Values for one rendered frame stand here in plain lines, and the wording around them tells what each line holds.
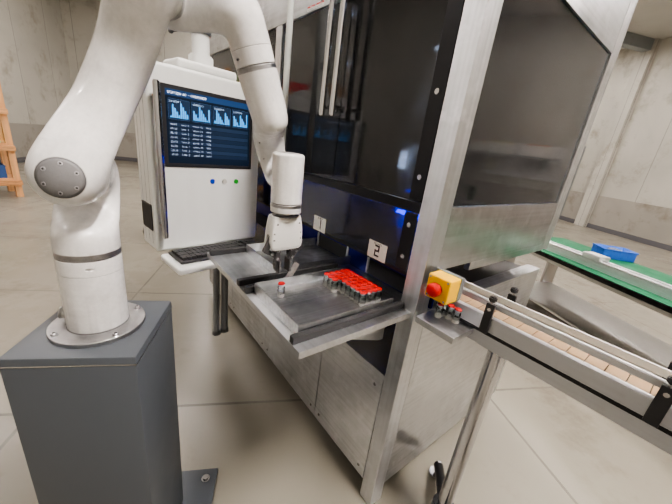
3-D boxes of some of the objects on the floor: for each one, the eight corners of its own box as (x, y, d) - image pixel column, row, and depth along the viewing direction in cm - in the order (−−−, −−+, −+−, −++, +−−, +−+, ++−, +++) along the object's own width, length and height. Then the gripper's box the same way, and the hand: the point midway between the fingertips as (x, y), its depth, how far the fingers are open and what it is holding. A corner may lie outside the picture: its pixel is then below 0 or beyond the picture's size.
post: (370, 484, 131) (533, -231, 62) (380, 497, 127) (567, -257, 58) (359, 493, 127) (520, -260, 58) (369, 507, 123) (555, -290, 54)
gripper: (264, 214, 78) (262, 280, 84) (317, 211, 87) (312, 271, 94) (252, 208, 83) (251, 270, 89) (303, 206, 93) (299, 262, 99)
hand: (282, 264), depth 91 cm, fingers open, 3 cm apart
